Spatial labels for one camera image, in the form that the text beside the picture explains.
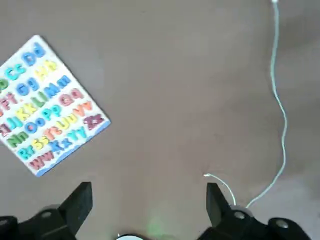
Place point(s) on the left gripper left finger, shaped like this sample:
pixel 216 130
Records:
pixel 67 215

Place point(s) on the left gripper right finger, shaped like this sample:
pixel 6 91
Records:
pixel 225 222

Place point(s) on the colourful alphabet puzzle board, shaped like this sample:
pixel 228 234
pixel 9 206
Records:
pixel 50 105

